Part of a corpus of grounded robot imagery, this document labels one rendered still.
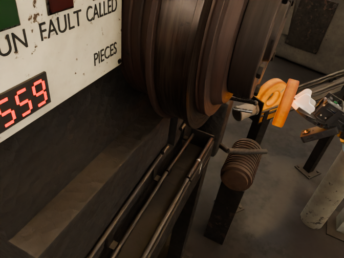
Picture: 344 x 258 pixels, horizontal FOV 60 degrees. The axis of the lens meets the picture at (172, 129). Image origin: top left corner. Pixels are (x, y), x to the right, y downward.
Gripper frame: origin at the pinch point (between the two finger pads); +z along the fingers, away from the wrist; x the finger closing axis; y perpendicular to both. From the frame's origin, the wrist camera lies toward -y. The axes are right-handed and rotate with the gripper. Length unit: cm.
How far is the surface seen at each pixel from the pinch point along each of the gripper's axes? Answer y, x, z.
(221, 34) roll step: 24, 45, 22
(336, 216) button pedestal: -65, -47, -72
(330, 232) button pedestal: -66, -33, -69
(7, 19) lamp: 24, 69, 38
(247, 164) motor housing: -31.1, 0.4, -4.9
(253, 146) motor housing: -31.3, -11.9, -4.5
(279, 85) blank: -8.4, -23.3, 1.3
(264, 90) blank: -10.9, -18.1, 5.4
